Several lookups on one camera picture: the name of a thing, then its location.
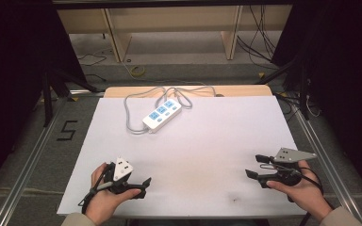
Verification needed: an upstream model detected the thin black floor cable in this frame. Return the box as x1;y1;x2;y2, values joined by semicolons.
76;52;108;83

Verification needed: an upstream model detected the person's right hand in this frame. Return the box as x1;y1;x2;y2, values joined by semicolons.
266;159;335;222

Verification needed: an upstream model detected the black curtain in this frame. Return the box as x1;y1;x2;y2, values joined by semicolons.
271;0;362;196
0;0;88;199

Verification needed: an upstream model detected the white table cover sheet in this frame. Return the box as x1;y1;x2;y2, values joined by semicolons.
57;95;307;218

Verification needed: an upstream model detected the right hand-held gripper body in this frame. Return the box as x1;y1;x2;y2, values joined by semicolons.
258;147;318;189

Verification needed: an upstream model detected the grey power strip cable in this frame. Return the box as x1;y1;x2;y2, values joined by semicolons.
123;85;218;136

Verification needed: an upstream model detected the bundle of black cables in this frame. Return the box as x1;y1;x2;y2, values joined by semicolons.
236;5;279;65

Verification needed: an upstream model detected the black metal stand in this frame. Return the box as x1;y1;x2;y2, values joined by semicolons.
256;56;311;121
41;64;106;128

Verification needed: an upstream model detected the aluminium floor rail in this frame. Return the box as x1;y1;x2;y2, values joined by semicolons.
0;96;70;226
290;102;362;226

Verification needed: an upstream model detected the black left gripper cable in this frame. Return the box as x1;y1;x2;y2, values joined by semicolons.
77;162;115;216

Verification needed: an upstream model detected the light wooden shelf unit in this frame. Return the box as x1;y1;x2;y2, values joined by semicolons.
56;4;294;63

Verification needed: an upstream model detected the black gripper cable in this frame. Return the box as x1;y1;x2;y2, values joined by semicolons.
290;165;325;226
77;162;115;216

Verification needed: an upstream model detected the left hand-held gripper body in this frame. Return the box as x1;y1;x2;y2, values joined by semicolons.
103;156;140;195

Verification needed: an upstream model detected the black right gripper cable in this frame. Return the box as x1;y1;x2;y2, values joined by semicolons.
290;165;325;226

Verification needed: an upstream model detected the white cable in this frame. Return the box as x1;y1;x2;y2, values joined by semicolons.
305;93;322;119

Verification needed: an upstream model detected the person's left hand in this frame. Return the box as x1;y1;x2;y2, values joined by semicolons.
84;162;142;226

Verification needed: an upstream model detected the white power strip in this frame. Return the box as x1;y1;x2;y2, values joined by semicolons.
141;98;183;135

